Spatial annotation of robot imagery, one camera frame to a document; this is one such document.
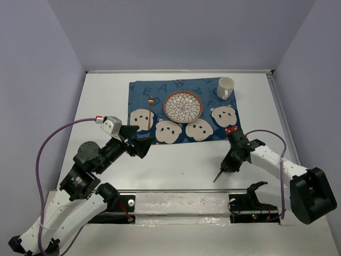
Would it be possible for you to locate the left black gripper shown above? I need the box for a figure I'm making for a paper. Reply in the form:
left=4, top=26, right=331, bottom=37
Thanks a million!
left=96, top=124, right=156, bottom=173

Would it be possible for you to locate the copper knife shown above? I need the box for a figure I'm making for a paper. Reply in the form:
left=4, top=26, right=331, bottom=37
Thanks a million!
left=213, top=171, right=223, bottom=183

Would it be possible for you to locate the blue cartoon placemat cloth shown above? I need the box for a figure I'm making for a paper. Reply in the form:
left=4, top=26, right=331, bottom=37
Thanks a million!
left=128, top=77, right=241, bottom=144

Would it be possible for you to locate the copper fork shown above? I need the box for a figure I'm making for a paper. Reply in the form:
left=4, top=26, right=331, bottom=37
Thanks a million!
left=148, top=96, right=154, bottom=130

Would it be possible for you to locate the floral patterned plate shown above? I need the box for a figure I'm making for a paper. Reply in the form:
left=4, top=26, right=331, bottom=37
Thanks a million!
left=163, top=91, right=203, bottom=124

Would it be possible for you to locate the white mug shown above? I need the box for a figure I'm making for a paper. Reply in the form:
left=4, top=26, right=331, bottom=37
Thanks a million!
left=216, top=77, right=235, bottom=100

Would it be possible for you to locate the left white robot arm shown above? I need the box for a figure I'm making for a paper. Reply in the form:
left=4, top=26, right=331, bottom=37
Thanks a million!
left=9, top=125, right=155, bottom=255

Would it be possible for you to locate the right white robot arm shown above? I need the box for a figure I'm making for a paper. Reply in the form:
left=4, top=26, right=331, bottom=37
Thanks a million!
left=220, top=126, right=337, bottom=225

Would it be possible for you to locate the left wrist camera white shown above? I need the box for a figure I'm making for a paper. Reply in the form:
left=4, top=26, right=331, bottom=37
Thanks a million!
left=101, top=116, right=122, bottom=140

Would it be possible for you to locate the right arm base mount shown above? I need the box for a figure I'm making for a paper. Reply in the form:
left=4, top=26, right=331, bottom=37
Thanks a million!
left=228, top=194, right=280, bottom=224

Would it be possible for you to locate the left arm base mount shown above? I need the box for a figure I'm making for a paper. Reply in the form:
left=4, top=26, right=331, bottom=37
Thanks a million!
left=88, top=193, right=136, bottom=225

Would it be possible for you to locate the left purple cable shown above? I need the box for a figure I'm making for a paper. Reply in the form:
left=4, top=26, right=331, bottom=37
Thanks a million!
left=35, top=115, right=134, bottom=256

